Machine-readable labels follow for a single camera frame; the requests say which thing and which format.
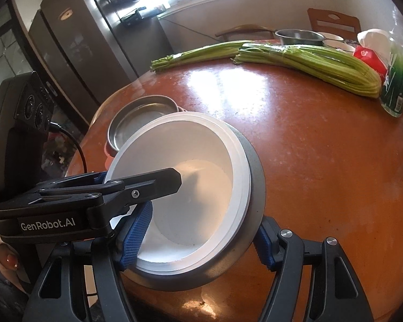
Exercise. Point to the small steel bowl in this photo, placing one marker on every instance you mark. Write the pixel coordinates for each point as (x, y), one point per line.
(299, 37)

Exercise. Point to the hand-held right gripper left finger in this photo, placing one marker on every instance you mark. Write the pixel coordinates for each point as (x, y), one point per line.
(136, 238)

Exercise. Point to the clear green-label plastic bottle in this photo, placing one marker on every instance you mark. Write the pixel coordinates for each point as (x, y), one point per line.
(394, 90)

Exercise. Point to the dark refrigerator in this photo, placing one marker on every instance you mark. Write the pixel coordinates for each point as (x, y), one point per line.
(80, 40)

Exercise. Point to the red patterned cloth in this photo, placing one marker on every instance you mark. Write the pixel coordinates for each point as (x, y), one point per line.
(62, 147)

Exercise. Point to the round steel pan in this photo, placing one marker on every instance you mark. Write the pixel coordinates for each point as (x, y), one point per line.
(137, 124)

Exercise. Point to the large steel bowl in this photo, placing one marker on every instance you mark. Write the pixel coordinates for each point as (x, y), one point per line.
(255, 187)

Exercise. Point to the thin celery bunch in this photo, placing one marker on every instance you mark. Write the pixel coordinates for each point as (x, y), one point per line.
(194, 55)

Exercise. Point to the red packet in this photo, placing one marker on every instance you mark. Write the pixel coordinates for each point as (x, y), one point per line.
(366, 57)

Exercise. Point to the white ceramic bowl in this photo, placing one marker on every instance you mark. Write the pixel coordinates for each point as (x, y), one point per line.
(334, 42)

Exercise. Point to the white plastic bag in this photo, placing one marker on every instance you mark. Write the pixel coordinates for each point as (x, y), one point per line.
(376, 40)

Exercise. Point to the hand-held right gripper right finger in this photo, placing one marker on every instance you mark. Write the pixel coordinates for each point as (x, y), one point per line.
(264, 245)

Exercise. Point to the brown wooden chair with cutout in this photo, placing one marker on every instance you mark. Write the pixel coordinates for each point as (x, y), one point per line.
(332, 16)

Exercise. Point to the person's left hand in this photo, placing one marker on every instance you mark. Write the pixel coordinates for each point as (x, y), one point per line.
(6, 258)

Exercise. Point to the thick celery bunch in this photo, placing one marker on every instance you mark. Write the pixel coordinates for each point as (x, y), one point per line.
(322, 63)

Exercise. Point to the person's padded clothing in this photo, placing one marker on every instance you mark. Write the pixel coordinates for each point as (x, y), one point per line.
(3, 295)

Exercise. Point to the pink plastic plate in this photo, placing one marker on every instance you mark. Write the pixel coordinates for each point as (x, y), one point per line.
(107, 151)

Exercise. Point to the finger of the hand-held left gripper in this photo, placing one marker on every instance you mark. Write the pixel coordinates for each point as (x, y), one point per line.
(70, 181)
(154, 181)

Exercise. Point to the black fridge side rack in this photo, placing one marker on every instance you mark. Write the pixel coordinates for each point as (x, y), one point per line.
(134, 16)

